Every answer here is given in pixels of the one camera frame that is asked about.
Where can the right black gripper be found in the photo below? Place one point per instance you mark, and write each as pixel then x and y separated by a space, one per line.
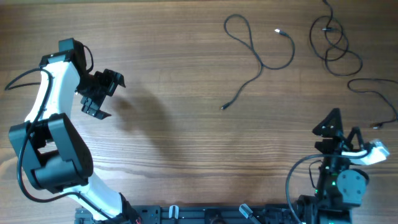
pixel 334 147

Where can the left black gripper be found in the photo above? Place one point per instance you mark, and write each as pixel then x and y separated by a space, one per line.
pixel 111 79

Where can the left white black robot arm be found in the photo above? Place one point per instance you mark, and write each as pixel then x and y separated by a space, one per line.
pixel 51 154

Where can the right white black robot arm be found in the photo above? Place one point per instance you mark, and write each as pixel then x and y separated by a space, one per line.
pixel 339 188

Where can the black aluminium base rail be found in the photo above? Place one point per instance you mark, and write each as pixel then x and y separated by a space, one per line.
pixel 268 214

